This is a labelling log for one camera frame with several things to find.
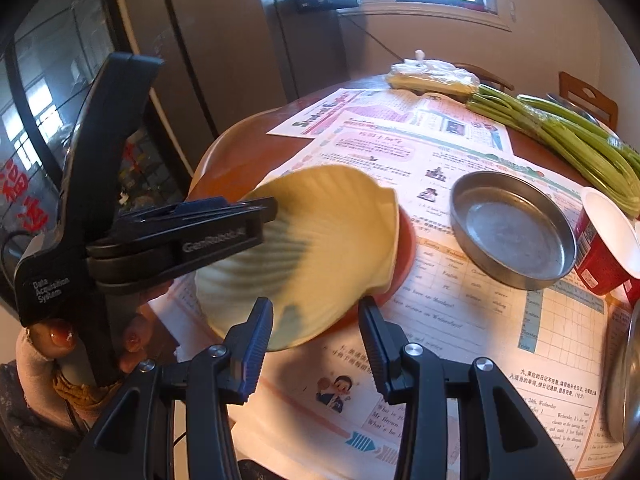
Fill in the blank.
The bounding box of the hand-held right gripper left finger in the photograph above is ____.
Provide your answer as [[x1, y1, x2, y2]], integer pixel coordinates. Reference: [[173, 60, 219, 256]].
[[62, 297, 275, 480]]

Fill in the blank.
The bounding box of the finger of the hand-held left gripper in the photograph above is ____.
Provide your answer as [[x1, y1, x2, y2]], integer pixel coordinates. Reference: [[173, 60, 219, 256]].
[[87, 196, 279, 296]]

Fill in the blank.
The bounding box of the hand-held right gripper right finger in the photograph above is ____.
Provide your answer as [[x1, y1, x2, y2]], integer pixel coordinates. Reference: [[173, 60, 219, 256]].
[[358, 296, 576, 480]]

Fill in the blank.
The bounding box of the red plate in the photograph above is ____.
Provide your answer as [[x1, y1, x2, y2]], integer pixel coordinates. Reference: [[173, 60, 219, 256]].
[[357, 207, 417, 318]]

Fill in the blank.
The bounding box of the yellow shell-shaped plate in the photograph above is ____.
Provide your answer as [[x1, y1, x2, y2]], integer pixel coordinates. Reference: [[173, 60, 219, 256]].
[[194, 164, 399, 352]]

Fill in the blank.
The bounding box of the round steel plate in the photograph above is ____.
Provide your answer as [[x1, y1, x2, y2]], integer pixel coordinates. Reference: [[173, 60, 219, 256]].
[[450, 171, 578, 291]]

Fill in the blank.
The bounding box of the large steel bowl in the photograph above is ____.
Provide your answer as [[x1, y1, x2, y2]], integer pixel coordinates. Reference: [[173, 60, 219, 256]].
[[602, 305, 640, 443]]

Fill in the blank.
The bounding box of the person's left hand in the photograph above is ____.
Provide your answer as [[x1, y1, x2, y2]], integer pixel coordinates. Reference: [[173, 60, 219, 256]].
[[15, 280, 173, 401]]

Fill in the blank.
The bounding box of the glass door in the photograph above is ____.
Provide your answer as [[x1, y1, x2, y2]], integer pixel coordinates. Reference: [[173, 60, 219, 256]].
[[0, 0, 138, 321]]

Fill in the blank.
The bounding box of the large printed newspaper sheet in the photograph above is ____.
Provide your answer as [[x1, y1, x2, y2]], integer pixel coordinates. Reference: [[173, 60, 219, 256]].
[[150, 125, 626, 480]]

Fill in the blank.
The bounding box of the tall grey cabinet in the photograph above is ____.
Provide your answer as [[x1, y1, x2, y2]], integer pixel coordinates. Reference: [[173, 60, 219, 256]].
[[120, 0, 283, 176]]

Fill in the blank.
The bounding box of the small printed newspaper sheet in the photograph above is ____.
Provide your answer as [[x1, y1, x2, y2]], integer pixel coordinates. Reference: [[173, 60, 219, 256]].
[[266, 87, 516, 156]]

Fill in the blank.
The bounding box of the small white bowl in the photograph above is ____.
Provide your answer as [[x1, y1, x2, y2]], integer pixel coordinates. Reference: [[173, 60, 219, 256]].
[[572, 186, 640, 297]]

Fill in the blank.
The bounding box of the black device on shelf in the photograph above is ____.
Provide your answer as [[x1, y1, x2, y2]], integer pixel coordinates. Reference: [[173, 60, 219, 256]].
[[295, 0, 361, 13]]

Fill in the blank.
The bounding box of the clear plastic food bag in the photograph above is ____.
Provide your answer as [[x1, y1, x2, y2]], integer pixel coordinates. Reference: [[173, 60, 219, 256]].
[[387, 50, 481, 96]]

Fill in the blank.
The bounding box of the large celery bunch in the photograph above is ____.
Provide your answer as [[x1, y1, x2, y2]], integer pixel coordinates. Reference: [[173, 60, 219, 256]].
[[465, 84, 640, 218]]

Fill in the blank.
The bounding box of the wooden chair with curved back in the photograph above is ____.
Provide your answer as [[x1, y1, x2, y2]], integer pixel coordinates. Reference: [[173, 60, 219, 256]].
[[452, 62, 516, 93]]

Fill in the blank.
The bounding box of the small celery bunch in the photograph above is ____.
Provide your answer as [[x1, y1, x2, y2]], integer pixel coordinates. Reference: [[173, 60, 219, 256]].
[[517, 94, 640, 161]]

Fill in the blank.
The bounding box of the wooden chair with slotted back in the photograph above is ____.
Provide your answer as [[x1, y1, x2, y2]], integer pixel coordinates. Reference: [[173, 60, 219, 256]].
[[559, 71, 618, 131]]

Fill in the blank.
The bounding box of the black cable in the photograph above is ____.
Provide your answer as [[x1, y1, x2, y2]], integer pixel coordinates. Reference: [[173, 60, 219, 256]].
[[344, 10, 417, 67]]

